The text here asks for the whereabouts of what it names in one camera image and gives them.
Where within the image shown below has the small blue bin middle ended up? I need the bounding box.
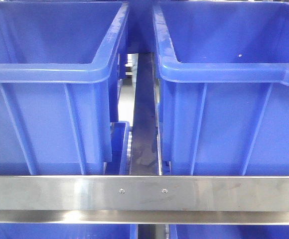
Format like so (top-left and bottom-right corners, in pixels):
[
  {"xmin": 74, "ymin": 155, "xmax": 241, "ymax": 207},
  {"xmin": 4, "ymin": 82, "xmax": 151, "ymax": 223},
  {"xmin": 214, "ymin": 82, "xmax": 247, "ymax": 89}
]
[{"xmin": 105, "ymin": 121, "xmax": 130, "ymax": 175}]

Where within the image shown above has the blue plastic bin rear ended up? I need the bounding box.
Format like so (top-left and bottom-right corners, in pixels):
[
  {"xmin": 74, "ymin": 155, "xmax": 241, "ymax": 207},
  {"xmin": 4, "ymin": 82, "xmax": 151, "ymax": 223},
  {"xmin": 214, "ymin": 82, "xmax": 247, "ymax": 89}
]
[{"xmin": 128, "ymin": 0, "xmax": 157, "ymax": 54}]

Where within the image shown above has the blue plastic bin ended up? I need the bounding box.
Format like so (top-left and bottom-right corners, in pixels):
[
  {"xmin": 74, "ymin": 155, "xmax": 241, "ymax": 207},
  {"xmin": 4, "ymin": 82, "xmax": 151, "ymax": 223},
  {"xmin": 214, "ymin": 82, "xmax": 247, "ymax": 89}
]
[
  {"xmin": 153, "ymin": 1, "xmax": 289, "ymax": 176},
  {"xmin": 128, "ymin": 0, "xmax": 157, "ymax": 54},
  {"xmin": 0, "ymin": 0, "xmax": 129, "ymax": 175}
]

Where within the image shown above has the blue plastic bin right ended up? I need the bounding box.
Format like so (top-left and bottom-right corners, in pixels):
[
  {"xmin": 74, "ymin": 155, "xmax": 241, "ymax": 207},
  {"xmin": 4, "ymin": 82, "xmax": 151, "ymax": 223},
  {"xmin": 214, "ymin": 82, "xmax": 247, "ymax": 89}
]
[{"xmin": 153, "ymin": 1, "xmax": 289, "ymax": 176}]

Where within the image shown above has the blue plastic bin left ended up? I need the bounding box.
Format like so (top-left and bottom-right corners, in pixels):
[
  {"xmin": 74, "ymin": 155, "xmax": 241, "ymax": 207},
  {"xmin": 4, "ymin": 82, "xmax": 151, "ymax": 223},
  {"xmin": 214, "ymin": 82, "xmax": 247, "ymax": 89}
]
[{"xmin": 0, "ymin": 0, "xmax": 129, "ymax": 175}]

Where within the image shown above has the blue bin lower right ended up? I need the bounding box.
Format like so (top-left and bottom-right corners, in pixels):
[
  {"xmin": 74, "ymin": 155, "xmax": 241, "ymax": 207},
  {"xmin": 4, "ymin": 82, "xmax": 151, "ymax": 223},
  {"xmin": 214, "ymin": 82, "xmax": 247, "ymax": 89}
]
[{"xmin": 169, "ymin": 225, "xmax": 289, "ymax": 239}]

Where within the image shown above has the blue bin lower left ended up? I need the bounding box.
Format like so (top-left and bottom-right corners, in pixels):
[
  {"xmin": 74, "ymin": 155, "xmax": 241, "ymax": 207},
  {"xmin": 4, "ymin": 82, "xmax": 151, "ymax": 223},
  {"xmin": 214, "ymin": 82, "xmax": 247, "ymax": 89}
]
[{"xmin": 0, "ymin": 223, "xmax": 138, "ymax": 239}]

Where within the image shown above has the steel shelf front rail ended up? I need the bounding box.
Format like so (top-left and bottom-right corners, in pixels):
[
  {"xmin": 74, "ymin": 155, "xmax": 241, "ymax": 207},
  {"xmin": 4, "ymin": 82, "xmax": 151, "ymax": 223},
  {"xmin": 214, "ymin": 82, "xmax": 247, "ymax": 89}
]
[{"xmin": 0, "ymin": 176, "xmax": 289, "ymax": 225}]

